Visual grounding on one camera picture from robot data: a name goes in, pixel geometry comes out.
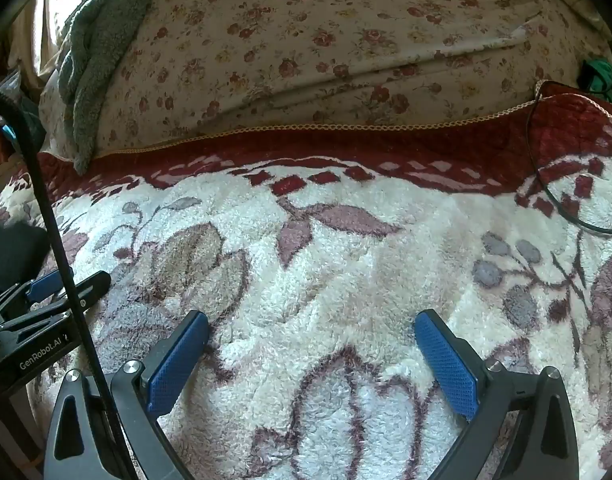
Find thick black cable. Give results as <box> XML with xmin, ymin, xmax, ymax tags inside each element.
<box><xmin>0</xmin><ymin>89</ymin><xmax>137</xmax><ymax>480</ymax></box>

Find green cloth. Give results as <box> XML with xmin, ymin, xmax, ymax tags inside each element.
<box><xmin>578</xmin><ymin>57</ymin><xmax>612</xmax><ymax>98</ymax></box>

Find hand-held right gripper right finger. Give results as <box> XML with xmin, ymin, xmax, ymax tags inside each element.
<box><xmin>413</xmin><ymin>309</ymin><xmax>580</xmax><ymax>480</ymax></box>

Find white floral plush blanket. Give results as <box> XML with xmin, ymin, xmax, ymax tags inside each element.
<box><xmin>0</xmin><ymin>157</ymin><xmax>612</xmax><ymax>480</ymax></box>

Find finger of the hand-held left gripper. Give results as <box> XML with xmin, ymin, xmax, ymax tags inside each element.
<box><xmin>0</xmin><ymin>269</ymin><xmax>76</xmax><ymax>320</ymax></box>
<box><xmin>0</xmin><ymin>270</ymin><xmax>113</xmax><ymax>337</ymax></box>

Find thin black cable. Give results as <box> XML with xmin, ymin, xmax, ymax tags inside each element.
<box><xmin>526</xmin><ymin>80</ymin><xmax>612</xmax><ymax>236</ymax></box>

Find black pants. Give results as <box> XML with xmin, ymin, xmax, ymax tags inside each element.
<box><xmin>0</xmin><ymin>217</ymin><xmax>51</xmax><ymax>293</ymax></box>

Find red quilted blanket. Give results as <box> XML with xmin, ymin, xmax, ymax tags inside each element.
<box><xmin>6</xmin><ymin>82</ymin><xmax>612</xmax><ymax>211</ymax></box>

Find rose print quilt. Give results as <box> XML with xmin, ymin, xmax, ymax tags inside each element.
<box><xmin>38</xmin><ymin>0</ymin><xmax>612</xmax><ymax>161</ymax></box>

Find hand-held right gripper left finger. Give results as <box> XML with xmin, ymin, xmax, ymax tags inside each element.
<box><xmin>42</xmin><ymin>310</ymin><xmax>210</xmax><ymax>480</ymax></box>

